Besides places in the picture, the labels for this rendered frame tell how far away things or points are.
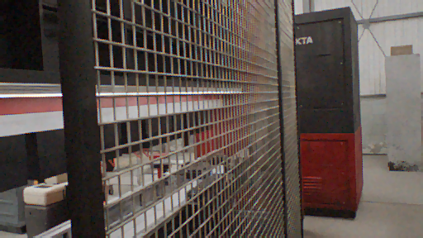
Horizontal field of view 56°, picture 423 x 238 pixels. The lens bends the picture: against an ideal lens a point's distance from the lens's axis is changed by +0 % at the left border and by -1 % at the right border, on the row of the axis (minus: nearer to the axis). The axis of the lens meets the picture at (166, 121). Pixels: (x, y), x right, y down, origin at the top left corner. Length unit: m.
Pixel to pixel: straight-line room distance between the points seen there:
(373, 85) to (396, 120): 1.93
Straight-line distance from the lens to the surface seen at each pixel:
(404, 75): 7.60
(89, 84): 0.33
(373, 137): 9.46
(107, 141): 1.71
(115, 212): 1.82
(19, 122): 1.31
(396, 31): 9.47
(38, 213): 3.17
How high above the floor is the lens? 1.42
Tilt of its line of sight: 3 degrees down
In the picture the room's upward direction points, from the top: 3 degrees counter-clockwise
